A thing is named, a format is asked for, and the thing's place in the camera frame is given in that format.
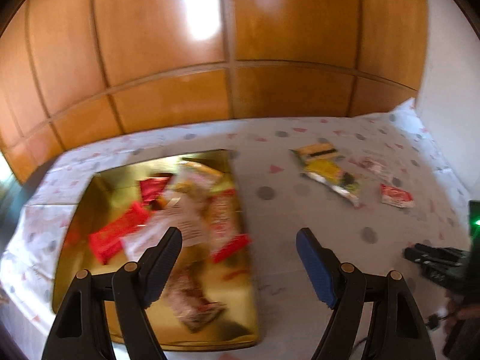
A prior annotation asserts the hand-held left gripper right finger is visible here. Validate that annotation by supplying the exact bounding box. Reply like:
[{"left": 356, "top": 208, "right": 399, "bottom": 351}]
[{"left": 295, "top": 227, "right": 437, "bottom": 360}]

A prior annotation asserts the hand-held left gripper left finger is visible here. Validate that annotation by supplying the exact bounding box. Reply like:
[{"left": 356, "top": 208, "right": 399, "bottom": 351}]
[{"left": 41, "top": 227, "right": 183, "bottom": 360}]

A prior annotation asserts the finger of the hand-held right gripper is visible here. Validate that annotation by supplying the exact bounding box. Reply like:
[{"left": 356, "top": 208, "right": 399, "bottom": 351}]
[
  {"left": 403, "top": 243, "right": 469, "bottom": 268},
  {"left": 420, "top": 263, "right": 466, "bottom": 285}
]

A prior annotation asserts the brown floral packet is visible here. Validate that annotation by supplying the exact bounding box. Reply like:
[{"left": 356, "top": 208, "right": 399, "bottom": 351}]
[{"left": 165, "top": 270, "right": 227, "bottom": 332}]

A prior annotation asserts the large red foil packet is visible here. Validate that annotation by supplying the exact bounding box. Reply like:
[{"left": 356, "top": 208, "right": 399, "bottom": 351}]
[{"left": 88, "top": 202, "right": 151, "bottom": 265}]

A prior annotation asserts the clear-wrapped grain bar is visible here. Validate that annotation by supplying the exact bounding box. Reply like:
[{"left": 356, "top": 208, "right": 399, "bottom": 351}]
[{"left": 208, "top": 191, "right": 251, "bottom": 264}]

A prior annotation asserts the small red foil candy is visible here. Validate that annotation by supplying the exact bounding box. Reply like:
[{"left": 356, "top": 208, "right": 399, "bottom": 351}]
[{"left": 139, "top": 175, "right": 171, "bottom": 200}]

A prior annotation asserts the gold tray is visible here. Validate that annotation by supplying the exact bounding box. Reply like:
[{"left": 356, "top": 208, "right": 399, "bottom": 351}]
[{"left": 50, "top": 149, "right": 260, "bottom": 350}]

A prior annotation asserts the cream orange packet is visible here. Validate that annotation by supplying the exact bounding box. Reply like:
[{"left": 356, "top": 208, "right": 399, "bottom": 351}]
[{"left": 176, "top": 159, "right": 224, "bottom": 196}]

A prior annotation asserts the person's right hand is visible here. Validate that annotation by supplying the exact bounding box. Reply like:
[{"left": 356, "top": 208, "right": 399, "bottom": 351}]
[{"left": 446, "top": 297, "right": 480, "bottom": 327}]

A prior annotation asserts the printed bedsheet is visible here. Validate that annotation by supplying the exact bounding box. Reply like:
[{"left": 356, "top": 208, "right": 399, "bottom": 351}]
[{"left": 0, "top": 97, "right": 480, "bottom": 360}]

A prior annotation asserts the red white roll packet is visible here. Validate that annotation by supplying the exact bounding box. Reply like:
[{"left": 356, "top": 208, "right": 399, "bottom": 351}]
[{"left": 379, "top": 184, "right": 416, "bottom": 209}]

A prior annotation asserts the yellow green snack packet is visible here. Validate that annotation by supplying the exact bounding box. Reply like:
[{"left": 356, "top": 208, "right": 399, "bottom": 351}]
[{"left": 330, "top": 174, "right": 362, "bottom": 209}]

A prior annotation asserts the white floral packet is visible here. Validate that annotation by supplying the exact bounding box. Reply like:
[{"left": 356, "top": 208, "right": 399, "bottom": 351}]
[{"left": 358, "top": 156, "right": 394, "bottom": 181}]

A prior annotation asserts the yellow packet green edge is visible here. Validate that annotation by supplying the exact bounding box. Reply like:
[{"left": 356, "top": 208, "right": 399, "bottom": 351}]
[{"left": 289, "top": 143, "right": 338, "bottom": 162}]

